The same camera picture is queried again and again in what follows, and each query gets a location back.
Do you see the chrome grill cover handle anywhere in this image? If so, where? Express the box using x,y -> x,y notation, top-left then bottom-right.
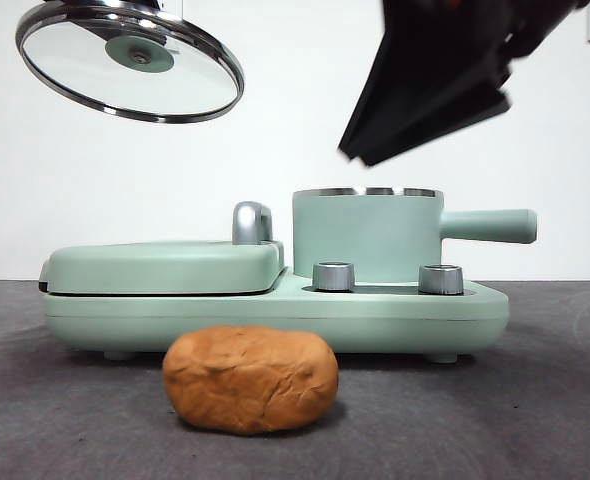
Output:
231,200 -> 277,247

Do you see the mint green grill cover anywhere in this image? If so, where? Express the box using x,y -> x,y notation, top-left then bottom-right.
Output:
37,238 -> 287,298

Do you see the silver control knob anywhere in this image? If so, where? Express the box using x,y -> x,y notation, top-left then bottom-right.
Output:
417,263 -> 465,296
311,261 -> 356,292

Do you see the mint green breakfast maker base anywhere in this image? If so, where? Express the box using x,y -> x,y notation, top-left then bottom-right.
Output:
42,264 -> 510,363

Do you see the mint green pot with handle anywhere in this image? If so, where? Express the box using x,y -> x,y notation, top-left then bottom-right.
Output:
292,186 -> 539,281

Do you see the glass pot lid green knob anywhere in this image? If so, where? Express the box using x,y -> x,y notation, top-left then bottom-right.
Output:
15,0 -> 247,125

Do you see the brown potato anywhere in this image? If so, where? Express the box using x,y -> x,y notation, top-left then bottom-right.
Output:
162,324 -> 340,436

